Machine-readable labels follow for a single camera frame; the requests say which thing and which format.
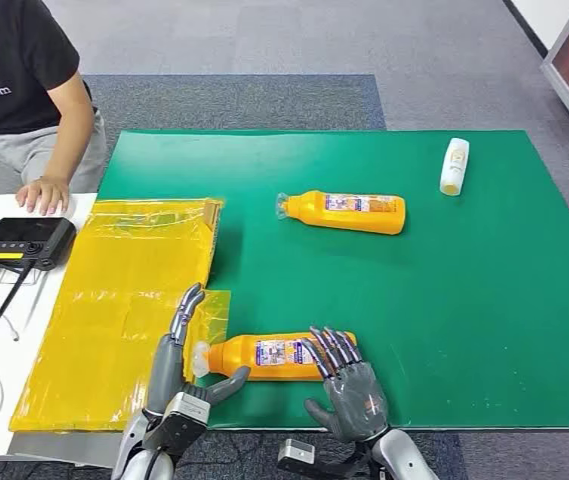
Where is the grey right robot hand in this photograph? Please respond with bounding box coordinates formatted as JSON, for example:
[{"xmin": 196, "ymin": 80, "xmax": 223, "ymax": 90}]
[{"xmin": 300, "ymin": 325, "xmax": 391, "ymax": 444}]

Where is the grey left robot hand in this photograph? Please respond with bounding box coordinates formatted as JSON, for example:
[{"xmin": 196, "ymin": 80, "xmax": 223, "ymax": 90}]
[{"xmin": 143, "ymin": 283, "xmax": 251, "ymax": 422}]

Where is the orange bottle with clear cap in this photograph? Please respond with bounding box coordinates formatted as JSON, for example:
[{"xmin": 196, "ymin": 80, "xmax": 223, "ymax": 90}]
[
  {"xmin": 275, "ymin": 190, "xmax": 407, "ymax": 236},
  {"xmin": 191, "ymin": 331, "xmax": 357, "ymax": 384}
]

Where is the small white bottle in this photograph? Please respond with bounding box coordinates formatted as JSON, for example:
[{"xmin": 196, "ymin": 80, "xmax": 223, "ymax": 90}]
[{"xmin": 439, "ymin": 137, "xmax": 470, "ymax": 197}]

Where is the yellow plastic sheet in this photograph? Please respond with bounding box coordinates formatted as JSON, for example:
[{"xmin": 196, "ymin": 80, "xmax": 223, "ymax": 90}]
[{"xmin": 9, "ymin": 197, "xmax": 231, "ymax": 433}]

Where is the green table mat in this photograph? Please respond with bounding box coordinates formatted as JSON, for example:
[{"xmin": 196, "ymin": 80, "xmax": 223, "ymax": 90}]
[{"xmin": 98, "ymin": 129, "xmax": 569, "ymax": 431}]

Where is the black remote controller with antennas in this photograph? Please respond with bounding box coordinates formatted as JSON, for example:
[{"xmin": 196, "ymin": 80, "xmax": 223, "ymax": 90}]
[{"xmin": 0, "ymin": 217, "xmax": 77, "ymax": 324}]

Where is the person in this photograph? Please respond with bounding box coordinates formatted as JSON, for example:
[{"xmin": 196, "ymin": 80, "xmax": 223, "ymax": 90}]
[{"xmin": 0, "ymin": 0, "xmax": 108, "ymax": 217}]

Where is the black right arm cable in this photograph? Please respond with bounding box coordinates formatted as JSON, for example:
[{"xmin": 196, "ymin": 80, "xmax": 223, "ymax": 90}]
[{"xmin": 313, "ymin": 442, "xmax": 382, "ymax": 480}]

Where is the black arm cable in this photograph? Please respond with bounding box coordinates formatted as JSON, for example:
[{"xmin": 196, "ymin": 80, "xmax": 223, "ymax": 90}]
[
  {"xmin": 143, "ymin": 449, "xmax": 161, "ymax": 480},
  {"xmin": 313, "ymin": 442, "xmax": 382, "ymax": 480}
]

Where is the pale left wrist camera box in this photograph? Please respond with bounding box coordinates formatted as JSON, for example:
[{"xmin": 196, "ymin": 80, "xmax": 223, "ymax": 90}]
[{"xmin": 144, "ymin": 392, "xmax": 212, "ymax": 458}]

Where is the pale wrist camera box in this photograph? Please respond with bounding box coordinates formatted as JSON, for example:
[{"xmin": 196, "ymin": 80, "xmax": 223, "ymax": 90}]
[
  {"xmin": 277, "ymin": 438, "xmax": 316, "ymax": 478},
  {"xmin": 144, "ymin": 392, "xmax": 212, "ymax": 458}
]

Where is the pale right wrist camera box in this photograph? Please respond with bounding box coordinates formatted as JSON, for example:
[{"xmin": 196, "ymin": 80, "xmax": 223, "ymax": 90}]
[{"xmin": 277, "ymin": 438, "xmax": 316, "ymax": 478}]

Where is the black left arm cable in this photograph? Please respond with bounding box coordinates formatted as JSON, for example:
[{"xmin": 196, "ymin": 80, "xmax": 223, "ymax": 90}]
[{"xmin": 143, "ymin": 449, "xmax": 161, "ymax": 480}]

